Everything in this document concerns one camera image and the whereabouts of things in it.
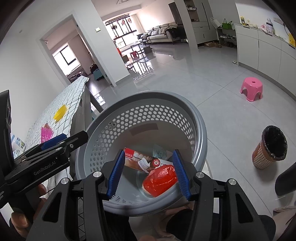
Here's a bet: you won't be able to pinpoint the red plastic bag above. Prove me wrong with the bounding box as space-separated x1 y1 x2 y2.
142 164 178 197

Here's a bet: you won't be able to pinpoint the person's dark trouser leg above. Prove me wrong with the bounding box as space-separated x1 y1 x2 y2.
166 207 277 241

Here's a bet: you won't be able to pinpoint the white jar with label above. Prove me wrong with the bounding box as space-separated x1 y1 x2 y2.
10 134 26 150

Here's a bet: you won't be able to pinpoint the balcony window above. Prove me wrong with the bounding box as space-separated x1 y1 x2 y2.
105 20 137 49

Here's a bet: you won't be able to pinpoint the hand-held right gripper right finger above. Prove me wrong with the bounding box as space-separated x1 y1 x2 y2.
171 149 270 241

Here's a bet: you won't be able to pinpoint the white sideboard cabinet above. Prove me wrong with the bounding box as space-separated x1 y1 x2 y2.
233 23 296 102

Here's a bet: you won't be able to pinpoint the grey sofa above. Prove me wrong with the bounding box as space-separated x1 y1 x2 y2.
137 22 185 44

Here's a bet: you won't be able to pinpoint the person's left hand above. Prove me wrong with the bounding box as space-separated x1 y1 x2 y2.
9 183 49 235

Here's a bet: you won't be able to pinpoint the glass coffee table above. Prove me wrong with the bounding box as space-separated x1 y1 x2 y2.
131 39 152 52

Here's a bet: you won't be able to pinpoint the bedroom window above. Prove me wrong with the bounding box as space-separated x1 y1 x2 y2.
53 44 80 76

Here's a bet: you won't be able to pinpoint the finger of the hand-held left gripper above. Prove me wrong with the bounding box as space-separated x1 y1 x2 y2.
58 130 89 153
14 134 67 162

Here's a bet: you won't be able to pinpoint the small pale blue packet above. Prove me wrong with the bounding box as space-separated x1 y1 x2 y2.
152 144 170 160

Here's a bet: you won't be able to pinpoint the white shelf cabinet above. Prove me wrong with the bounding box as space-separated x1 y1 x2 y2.
184 0 212 45

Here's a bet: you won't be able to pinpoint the red toothpaste box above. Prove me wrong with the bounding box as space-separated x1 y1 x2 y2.
123 148 174 173

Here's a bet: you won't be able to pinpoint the white doll-shaped bottle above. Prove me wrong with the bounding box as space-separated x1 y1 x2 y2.
264 18 275 34

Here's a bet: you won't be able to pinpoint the checkered bin with black bag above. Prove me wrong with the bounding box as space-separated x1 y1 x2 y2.
252 125 288 171

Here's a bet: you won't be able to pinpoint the black tube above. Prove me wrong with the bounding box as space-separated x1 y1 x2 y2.
275 162 296 196

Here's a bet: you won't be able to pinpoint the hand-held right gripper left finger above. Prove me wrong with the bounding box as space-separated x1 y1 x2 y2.
25 149 126 241

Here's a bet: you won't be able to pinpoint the white checkered tablecloth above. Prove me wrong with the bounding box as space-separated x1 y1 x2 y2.
24 76 90 202

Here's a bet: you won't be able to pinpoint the pink plastic stool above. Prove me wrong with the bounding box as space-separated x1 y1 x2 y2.
240 77 263 102

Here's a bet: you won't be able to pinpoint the shoe rack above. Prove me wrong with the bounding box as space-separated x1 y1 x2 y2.
217 27 237 48

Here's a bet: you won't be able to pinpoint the cardboard boxes on floor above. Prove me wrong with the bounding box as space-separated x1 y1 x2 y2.
198 42 222 48

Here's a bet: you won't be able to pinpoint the grey perforated plastic basket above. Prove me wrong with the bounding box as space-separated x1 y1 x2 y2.
74 91 208 217

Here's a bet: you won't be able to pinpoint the pink mesh plastic item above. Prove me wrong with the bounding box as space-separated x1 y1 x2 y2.
41 126 53 142

